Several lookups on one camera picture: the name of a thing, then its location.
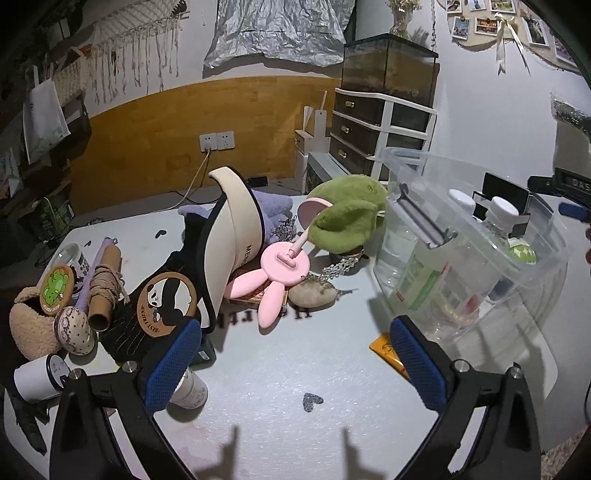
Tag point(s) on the beige fluffy earmuff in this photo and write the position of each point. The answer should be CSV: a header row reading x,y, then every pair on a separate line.
x,y
30,323

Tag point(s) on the green plush toy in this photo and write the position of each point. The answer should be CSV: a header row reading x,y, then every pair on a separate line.
x,y
351,212

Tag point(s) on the lilac stick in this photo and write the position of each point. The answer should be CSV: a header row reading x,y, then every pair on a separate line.
x,y
88,284

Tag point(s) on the orange snack packet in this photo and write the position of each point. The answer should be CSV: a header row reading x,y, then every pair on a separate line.
x,y
390,353

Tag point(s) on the lilac plush cloth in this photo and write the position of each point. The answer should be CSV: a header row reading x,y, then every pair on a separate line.
x,y
272,207

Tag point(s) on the green box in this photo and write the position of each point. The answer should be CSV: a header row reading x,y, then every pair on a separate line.
x,y
55,214

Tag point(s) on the white wall socket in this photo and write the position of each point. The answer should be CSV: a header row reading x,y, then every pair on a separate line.
x,y
207,142
225,140

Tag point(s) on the printed paper bag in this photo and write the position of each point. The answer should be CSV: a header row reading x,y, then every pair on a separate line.
x,y
9,170

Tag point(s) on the white cup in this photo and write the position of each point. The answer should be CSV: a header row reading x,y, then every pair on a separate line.
x,y
190,391

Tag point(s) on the grey stone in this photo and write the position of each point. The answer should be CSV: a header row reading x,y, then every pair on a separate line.
x,y
314,293

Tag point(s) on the clear jar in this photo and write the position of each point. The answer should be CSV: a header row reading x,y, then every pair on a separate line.
x,y
71,256

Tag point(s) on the purple patterned ball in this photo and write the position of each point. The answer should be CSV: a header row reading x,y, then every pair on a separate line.
x,y
74,330

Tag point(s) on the white small cabinet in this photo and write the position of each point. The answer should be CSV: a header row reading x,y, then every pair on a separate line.
x,y
318,161

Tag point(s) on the cloudy bottle green print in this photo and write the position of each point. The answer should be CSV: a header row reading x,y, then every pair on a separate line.
x,y
503,211

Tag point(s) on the glass fish tank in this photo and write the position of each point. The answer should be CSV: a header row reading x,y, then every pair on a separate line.
x,y
388,64

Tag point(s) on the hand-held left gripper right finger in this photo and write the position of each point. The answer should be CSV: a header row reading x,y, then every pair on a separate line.
x,y
418,364

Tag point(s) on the panda round coaster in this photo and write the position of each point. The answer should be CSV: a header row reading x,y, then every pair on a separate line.
x,y
166,297

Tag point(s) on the photo board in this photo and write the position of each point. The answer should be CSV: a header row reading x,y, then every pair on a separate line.
x,y
508,23

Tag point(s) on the green patterned packet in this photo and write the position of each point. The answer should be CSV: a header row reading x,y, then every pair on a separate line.
x,y
521,251

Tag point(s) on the white drawer unit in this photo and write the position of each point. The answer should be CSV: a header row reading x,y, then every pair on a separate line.
x,y
378,124

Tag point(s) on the macrame wall hanging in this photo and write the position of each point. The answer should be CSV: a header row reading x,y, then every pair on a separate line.
x,y
134,32

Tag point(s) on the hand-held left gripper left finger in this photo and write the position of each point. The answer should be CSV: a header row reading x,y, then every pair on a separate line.
x,y
173,364

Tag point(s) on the green animal round coaster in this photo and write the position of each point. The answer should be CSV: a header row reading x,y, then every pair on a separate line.
x,y
57,288

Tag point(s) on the cardboard tube with twine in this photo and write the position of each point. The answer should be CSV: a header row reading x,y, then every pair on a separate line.
x,y
104,290

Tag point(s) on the black power strip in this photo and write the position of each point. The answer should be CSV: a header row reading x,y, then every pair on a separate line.
x,y
257,181

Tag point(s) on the white tumbler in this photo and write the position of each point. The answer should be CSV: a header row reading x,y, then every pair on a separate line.
x,y
39,376

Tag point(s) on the glitter bag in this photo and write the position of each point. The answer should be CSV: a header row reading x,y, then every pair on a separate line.
x,y
570,113

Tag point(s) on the white tote bag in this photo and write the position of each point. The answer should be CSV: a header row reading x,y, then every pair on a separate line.
x,y
44,120

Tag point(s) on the cream visor cap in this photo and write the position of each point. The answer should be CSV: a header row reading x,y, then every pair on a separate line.
x,y
235,230

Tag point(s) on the woven bag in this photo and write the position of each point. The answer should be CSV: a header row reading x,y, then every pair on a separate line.
x,y
69,78

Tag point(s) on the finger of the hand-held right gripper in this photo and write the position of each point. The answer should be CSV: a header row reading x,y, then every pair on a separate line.
x,y
572,209
541,182

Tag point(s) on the clear plastic container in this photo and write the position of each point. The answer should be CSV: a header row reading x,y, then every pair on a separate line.
x,y
531,286

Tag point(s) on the vase with dried flowers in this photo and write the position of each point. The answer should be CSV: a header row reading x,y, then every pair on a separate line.
x,y
401,16

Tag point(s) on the black box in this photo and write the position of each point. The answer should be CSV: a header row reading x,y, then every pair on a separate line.
x,y
505,189

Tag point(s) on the silver foil sheet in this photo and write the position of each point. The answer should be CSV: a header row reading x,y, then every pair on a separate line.
x,y
277,32

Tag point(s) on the red label bottle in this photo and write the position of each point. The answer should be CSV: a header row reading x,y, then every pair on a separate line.
x,y
471,302

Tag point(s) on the clear bottle white cap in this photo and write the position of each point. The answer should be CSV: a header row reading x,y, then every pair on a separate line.
x,y
461,199

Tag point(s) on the pink rabbit stand mirror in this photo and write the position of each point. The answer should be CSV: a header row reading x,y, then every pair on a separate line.
x,y
281,263

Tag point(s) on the black glove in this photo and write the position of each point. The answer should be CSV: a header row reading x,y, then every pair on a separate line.
x,y
25,417
129,341

